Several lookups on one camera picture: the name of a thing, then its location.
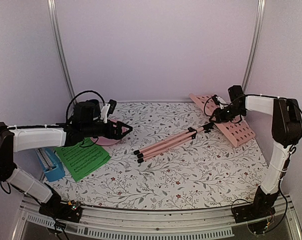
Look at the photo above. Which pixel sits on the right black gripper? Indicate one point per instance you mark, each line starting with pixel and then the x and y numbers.
pixel 219 116

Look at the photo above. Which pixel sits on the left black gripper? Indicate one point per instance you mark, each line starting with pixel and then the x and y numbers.
pixel 118 135

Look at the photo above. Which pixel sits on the pink music stand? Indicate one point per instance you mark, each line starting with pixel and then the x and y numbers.
pixel 236 133

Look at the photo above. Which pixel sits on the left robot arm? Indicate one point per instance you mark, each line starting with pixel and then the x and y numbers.
pixel 15 139

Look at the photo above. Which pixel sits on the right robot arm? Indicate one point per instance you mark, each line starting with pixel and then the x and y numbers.
pixel 286 128

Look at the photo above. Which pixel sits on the pink plate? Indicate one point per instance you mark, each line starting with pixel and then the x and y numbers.
pixel 103 141

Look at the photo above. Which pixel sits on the dark blue cup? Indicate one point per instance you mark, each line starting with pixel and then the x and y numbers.
pixel 94 102

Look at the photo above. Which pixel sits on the green sheet music stack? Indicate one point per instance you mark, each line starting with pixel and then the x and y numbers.
pixel 83 158

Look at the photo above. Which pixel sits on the floral table mat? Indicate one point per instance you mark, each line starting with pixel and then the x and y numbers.
pixel 205 172

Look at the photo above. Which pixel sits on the blue melodica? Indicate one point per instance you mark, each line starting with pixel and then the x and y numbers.
pixel 51 165

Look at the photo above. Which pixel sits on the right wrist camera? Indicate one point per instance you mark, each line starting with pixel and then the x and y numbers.
pixel 218 100

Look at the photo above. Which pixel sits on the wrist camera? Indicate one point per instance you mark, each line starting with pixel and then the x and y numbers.
pixel 218 100
pixel 108 109

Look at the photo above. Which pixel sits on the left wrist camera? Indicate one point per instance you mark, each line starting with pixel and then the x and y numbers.
pixel 108 109

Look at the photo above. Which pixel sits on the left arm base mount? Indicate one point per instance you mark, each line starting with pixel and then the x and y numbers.
pixel 69 211

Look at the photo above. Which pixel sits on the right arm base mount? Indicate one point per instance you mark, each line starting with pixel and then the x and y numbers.
pixel 243 211

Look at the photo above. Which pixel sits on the front aluminium rail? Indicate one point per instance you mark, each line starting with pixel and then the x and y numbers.
pixel 115 224

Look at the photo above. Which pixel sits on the right aluminium frame post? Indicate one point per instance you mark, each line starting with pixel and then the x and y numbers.
pixel 254 43

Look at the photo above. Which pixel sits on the aluminium frame post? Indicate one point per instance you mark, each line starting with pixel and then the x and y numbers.
pixel 254 43
pixel 59 45

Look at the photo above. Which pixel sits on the left aluminium frame post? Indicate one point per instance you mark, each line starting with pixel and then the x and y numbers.
pixel 59 45

